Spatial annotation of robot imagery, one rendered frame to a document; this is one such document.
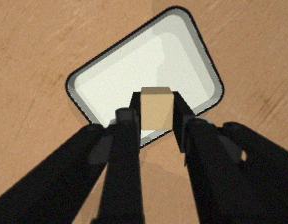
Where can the tan block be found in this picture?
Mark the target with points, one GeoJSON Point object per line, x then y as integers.
{"type": "Point", "coordinates": [156, 108]}

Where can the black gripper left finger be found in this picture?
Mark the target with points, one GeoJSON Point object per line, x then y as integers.
{"type": "Point", "coordinates": [54, 191]}

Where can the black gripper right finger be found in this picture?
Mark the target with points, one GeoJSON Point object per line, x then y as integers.
{"type": "Point", "coordinates": [221, 193]}

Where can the white tray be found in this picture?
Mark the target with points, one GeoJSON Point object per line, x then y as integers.
{"type": "Point", "coordinates": [166, 51]}

